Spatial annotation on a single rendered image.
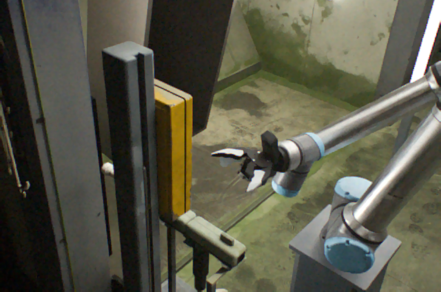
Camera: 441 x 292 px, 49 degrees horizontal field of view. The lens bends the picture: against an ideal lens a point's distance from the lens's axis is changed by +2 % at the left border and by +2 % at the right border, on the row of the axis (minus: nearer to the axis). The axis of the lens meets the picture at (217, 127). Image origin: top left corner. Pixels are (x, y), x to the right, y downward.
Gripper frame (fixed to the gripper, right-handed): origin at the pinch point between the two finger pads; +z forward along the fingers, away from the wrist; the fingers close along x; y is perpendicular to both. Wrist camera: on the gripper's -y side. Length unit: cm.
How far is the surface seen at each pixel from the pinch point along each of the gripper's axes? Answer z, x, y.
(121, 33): -24, 95, 14
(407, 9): -249, 92, 14
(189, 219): 14.9, -5.6, 5.8
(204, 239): 15.9, -12.5, 4.9
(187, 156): 27.9, -11.4, -23.5
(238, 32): -218, 211, 92
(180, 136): 30.0, -10.5, -28.3
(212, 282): 19.1, -21.2, 8.0
